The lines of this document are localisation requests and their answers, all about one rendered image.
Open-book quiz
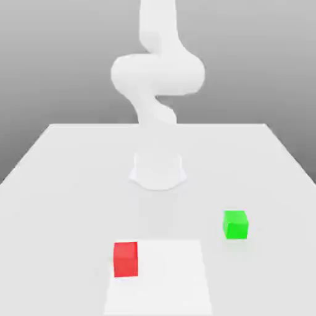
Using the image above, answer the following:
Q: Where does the small green cube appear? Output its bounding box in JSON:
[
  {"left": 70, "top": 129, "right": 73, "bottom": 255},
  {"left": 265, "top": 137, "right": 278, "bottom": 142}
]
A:
[{"left": 222, "top": 210, "right": 249, "bottom": 240}]

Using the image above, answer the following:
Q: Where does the small red cube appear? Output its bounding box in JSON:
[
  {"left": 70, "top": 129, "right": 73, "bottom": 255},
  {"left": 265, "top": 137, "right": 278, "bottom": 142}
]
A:
[{"left": 113, "top": 241, "right": 139, "bottom": 278}]

